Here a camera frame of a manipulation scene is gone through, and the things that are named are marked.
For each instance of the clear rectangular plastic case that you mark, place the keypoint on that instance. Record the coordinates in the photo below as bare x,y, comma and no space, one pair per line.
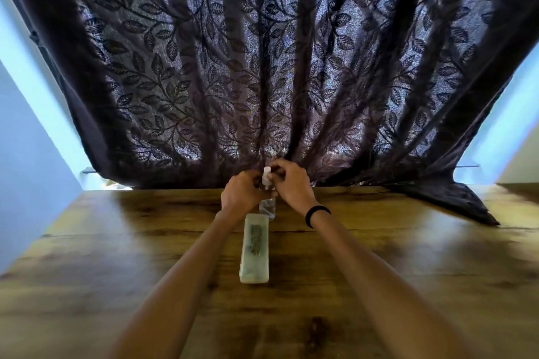
254,249

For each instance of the person's right hand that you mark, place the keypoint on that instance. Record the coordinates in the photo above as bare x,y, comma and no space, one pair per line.
293,187

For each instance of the person's left hand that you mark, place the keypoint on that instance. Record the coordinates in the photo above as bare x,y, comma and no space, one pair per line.
241,195

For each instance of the black wristband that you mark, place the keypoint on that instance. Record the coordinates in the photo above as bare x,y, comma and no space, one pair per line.
316,214

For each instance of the person's right fingers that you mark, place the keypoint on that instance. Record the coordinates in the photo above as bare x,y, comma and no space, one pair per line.
276,173

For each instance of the small clear spray bottle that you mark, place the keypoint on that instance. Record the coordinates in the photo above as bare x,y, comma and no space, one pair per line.
267,199

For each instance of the person's left forearm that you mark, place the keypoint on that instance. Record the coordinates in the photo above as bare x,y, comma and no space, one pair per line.
179,290

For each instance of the person's left fingers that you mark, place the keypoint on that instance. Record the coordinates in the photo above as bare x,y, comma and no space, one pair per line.
257,182

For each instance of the dark leaf-patterned curtain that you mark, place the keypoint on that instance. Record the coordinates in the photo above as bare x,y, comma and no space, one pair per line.
269,68

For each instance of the person's right forearm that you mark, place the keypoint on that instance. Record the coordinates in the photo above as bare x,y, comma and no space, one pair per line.
379,287

